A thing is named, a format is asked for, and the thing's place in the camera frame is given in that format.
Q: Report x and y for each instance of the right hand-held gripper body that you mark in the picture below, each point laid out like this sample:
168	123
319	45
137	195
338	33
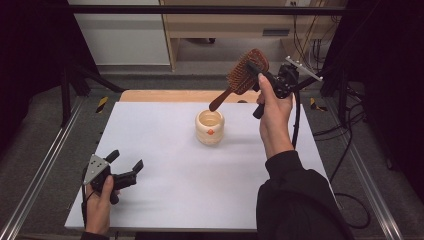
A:
286	81

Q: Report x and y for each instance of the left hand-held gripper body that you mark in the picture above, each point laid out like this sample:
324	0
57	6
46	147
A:
100	170

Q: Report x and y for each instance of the wooden paddle hairbrush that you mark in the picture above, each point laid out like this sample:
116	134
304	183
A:
240	79

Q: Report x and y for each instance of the cream ringed cup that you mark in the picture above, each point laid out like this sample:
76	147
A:
209	128

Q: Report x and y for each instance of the person's right hand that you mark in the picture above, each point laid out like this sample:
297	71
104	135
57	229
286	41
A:
276	123

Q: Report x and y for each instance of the person's left hand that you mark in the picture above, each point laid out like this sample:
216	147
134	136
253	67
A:
97	213

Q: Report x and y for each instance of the yellow black tape marker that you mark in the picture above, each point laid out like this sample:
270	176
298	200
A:
102	104
315	104

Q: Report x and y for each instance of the light wooden desk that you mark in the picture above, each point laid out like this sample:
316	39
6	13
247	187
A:
226	25

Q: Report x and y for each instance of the black metal stand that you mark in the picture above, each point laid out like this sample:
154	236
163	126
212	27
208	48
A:
341	90
66	93

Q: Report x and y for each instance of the light wooden table board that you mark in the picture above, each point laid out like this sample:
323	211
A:
173	96

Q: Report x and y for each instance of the black horizontal bar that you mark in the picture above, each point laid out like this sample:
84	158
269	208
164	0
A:
200	10

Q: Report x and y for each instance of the white cabinet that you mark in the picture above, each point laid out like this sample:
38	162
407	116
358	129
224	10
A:
123	36

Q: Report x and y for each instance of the metal floor rail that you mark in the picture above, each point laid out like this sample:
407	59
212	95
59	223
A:
40	166
370	186

